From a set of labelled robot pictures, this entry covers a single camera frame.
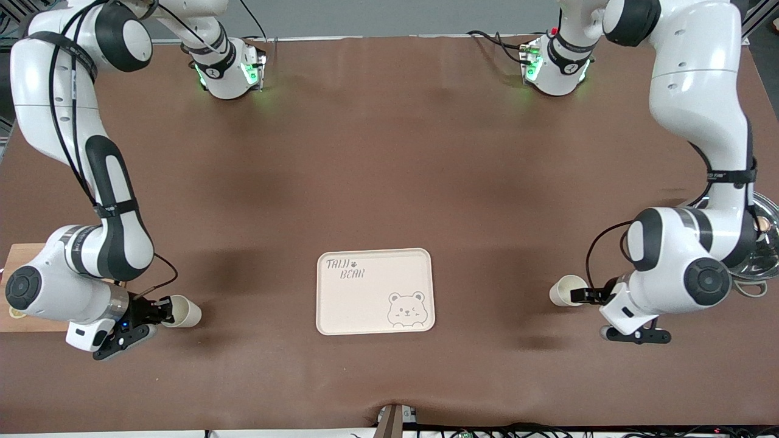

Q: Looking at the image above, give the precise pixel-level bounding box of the thin black cable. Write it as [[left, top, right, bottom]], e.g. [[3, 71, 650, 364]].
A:
[[240, 0, 276, 42]]

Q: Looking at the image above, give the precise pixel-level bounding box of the black base cable bundle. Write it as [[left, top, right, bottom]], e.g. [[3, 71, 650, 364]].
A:
[[467, 29, 537, 65]]

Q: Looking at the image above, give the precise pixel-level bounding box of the aluminium frame profile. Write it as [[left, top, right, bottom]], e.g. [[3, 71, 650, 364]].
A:
[[0, 0, 68, 37], [738, 0, 779, 44]]

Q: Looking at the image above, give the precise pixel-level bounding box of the metal table edge bracket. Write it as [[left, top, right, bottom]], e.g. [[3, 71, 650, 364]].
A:
[[376, 403, 418, 438]]

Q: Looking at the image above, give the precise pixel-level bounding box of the white IKEA cup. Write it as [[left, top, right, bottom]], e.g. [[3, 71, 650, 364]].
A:
[[161, 294, 203, 329], [549, 275, 589, 307]]

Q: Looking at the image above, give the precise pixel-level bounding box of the cream bear print tray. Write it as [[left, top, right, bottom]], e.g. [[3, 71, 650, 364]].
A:
[[315, 248, 436, 336]]

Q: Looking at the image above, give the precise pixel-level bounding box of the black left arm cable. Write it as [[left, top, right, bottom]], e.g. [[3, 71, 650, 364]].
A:
[[585, 139, 760, 300]]

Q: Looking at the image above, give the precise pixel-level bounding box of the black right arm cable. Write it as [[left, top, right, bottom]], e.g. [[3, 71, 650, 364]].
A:
[[47, 0, 181, 302]]

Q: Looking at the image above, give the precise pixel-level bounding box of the bamboo cutting board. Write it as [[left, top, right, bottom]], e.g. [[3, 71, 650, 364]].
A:
[[0, 243, 125, 333]]

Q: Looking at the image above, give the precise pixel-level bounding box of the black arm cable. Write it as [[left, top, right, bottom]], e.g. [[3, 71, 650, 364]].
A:
[[585, 139, 760, 300], [47, 0, 181, 302]]

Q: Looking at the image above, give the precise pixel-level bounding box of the glass pot lid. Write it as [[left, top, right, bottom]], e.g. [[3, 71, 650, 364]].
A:
[[738, 192, 779, 282]]

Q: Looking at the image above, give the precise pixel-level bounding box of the brown table cover mat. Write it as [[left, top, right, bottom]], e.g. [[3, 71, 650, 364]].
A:
[[0, 33, 779, 434]]

